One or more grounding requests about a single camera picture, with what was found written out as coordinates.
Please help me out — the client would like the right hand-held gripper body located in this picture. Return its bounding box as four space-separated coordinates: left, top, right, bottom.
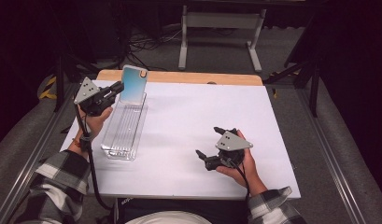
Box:
205 127 254 172

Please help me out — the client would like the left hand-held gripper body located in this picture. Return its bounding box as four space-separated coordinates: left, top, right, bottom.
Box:
73 77 114 118

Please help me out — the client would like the blue gradient phone case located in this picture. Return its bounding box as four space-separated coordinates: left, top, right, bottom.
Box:
119 64 149 105

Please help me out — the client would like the clear plastic packaging tray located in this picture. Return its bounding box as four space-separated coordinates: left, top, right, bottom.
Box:
100 91 149 161

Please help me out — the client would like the person's left hand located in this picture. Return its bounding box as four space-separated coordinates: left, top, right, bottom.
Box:
67 104 114 159

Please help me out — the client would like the person's right hand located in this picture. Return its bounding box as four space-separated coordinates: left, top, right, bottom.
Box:
216 130 269 198

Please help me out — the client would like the white board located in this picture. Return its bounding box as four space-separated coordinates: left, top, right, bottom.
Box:
60 79 302 200

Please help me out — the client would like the black metal stand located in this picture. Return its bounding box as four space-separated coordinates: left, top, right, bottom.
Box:
52 52 101 113
262 15 324 119

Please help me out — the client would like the wooden table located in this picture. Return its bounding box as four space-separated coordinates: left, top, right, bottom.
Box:
95 69 263 87

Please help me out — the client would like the white metal stand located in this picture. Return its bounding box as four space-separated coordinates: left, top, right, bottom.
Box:
177 5 267 74

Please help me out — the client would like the right hand-held gripper black cable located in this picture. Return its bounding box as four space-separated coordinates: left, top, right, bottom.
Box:
224 158 251 202

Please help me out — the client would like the hand-held gripper black cable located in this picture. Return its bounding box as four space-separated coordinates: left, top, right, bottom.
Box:
224 158 251 202
74 104 115 211

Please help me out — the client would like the tangle of black floor cables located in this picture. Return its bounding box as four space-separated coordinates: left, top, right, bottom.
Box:
126 26 184 73

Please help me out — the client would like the left hand-held gripper black cable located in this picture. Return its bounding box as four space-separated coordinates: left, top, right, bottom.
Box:
74 104 115 211

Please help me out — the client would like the aluminium floor rail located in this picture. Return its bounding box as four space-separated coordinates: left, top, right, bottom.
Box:
0 82 82 224
295 88 367 224

